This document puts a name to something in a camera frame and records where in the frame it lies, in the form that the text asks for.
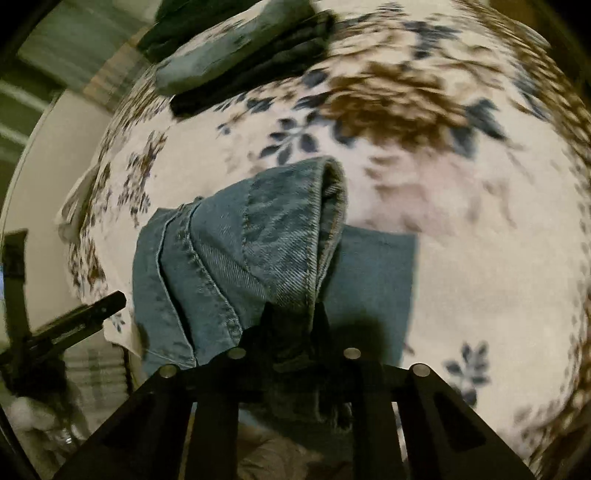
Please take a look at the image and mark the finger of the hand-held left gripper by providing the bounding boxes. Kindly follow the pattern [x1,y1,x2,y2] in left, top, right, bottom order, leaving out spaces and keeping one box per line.
[28,291,127,356]
[2,229,29,352]

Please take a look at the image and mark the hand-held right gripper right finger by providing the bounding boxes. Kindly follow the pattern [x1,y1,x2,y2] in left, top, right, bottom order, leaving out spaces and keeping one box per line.
[295,305,536,480]

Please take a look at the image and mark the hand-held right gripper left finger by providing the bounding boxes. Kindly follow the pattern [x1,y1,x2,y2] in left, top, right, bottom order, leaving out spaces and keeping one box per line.
[53,302,296,480]

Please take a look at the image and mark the blue jeans pants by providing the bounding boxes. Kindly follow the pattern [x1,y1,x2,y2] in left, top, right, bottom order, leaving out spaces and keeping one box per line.
[132,156,419,416]

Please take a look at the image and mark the plaid cloth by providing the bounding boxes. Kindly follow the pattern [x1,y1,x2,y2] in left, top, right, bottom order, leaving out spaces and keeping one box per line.
[65,342,139,416]

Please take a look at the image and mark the person's beige robe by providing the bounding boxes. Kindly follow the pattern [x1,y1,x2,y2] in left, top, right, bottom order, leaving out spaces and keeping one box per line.
[235,415,361,480]

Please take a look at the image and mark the floral bed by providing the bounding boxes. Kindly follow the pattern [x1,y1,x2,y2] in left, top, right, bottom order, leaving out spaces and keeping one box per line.
[55,0,591,476]

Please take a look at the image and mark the green curtain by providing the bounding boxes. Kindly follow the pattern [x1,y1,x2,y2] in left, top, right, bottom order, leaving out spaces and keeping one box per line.
[18,0,158,121]

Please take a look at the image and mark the folded dark jeans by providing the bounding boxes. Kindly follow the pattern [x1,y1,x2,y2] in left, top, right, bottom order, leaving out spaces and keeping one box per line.
[171,11,335,118]

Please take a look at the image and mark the dark green blanket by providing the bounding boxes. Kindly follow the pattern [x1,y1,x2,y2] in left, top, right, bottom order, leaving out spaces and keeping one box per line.
[137,0,273,63]

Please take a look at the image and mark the folded light blue jeans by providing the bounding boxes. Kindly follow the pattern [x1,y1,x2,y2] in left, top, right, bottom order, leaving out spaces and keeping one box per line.
[154,0,319,95]

